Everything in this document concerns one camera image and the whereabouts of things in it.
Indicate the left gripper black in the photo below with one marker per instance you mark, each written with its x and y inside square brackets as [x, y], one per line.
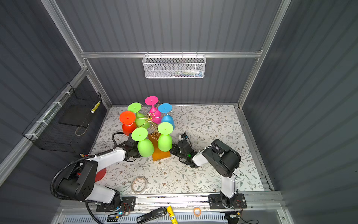
[134, 152]

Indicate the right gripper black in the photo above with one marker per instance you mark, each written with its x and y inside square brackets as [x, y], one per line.
[175, 150]

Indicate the green wine glass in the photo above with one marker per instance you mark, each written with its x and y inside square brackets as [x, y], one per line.
[145, 146]
[140, 120]
[165, 140]

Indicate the gold wire wine glass rack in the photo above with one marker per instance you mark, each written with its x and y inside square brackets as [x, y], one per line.
[158, 154]

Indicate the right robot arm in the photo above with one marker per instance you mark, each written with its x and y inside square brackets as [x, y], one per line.
[223, 159]

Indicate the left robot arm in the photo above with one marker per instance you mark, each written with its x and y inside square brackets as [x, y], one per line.
[77, 180]

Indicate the red wine glass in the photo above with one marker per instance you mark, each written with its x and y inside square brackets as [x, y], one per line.
[127, 119]

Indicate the blue wine glass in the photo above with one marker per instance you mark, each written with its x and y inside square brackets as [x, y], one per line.
[165, 109]

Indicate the pink wine glass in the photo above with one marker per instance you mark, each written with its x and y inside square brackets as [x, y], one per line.
[154, 112]

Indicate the clear tape roll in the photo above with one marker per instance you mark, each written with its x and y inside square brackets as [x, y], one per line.
[139, 185]

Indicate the red pencil cup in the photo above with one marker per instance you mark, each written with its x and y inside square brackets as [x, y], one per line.
[100, 175]

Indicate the black stapler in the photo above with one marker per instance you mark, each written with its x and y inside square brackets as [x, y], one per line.
[159, 212]

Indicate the black wire wall basket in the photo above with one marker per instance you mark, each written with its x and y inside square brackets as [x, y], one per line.
[65, 125]

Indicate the white mesh wall basket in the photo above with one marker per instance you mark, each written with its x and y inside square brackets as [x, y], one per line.
[182, 67]

